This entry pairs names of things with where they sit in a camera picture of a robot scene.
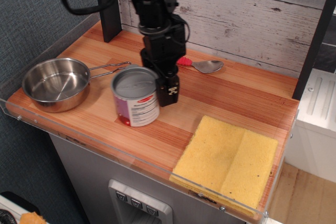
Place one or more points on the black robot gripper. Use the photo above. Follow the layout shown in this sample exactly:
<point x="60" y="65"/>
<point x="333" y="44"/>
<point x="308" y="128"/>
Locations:
<point x="163" y="47"/>

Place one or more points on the toy tin can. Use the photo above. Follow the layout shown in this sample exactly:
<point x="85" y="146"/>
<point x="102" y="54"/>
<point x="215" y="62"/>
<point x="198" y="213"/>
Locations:
<point x="134" y="91"/>

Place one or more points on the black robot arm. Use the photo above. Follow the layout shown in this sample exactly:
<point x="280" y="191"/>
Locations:
<point x="154" y="13"/>

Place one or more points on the stainless steel pot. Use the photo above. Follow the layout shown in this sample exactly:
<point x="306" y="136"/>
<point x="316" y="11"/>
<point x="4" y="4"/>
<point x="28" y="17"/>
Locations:
<point x="61" y="84"/>

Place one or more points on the yellow folded cloth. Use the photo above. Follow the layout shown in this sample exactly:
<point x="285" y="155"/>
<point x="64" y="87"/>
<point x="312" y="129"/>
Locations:
<point x="227" y="164"/>

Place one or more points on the grey toy fridge cabinet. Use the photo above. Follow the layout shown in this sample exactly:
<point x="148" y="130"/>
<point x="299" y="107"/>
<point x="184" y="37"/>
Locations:
<point x="90" y="172"/>

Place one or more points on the silver dispenser button panel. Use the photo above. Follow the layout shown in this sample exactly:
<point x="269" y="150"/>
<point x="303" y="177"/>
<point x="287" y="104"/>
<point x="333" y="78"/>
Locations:
<point x="133" y="206"/>

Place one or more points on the white toy sink unit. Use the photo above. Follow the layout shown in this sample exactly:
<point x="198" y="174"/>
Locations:
<point x="311" y="146"/>

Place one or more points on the orange cloth bottom corner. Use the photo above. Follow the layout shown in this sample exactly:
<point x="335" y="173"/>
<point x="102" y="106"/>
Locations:
<point x="32" y="218"/>

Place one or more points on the red handled metal spoon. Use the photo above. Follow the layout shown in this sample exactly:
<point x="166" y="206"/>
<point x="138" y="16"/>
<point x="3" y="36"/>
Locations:
<point x="207" y="66"/>

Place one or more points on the black vertical post left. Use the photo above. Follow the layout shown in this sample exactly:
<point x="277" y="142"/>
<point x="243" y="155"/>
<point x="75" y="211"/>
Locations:
<point x="110" y="20"/>

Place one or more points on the black vertical post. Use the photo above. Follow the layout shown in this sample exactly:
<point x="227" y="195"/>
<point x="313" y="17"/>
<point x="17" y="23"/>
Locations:
<point x="314" y="48"/>
<point x="110" y="20"/>

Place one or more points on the clear acrylic guard rail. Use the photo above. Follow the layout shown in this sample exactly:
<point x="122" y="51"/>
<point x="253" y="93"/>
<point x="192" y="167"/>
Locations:
<point x="155" y="149"/>

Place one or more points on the black vertical post right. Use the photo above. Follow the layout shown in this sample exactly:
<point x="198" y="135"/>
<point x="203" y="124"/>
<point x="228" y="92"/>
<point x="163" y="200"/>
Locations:
<point x="314" y="48"/>

